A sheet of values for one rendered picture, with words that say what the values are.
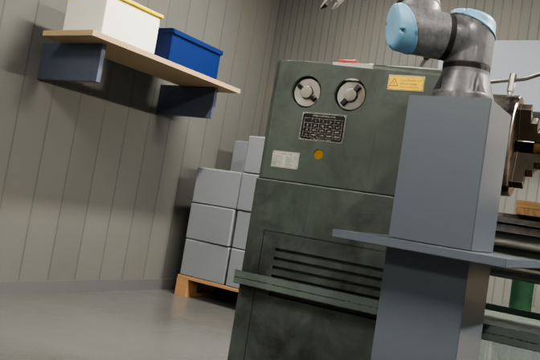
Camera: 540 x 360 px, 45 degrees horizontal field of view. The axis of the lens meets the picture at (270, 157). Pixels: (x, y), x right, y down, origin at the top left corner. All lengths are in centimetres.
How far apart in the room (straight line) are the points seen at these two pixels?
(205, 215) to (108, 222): 72
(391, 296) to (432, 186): 28
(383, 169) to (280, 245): 41
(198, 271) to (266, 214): 290
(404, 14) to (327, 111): 55
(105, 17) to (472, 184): 270
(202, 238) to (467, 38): 357
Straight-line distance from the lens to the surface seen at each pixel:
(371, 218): 198
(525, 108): 211
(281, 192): 210
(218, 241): 487
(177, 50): 425
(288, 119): 212
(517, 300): 414
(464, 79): 165
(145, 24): 406
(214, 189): 494
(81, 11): 401
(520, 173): 211
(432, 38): 165
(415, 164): 161
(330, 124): 206
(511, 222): 200
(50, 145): 434
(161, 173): 506
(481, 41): 169
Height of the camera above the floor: 78
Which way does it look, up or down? 4 degrees up
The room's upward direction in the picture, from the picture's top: 9 degrees clockwise
